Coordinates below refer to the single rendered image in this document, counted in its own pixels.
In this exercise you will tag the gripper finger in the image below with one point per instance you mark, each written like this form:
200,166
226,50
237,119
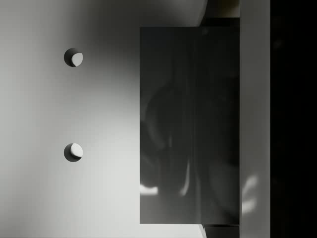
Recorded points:
221,231
220,21

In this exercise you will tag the grey cube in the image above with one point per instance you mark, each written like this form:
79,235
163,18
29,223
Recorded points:
173,99

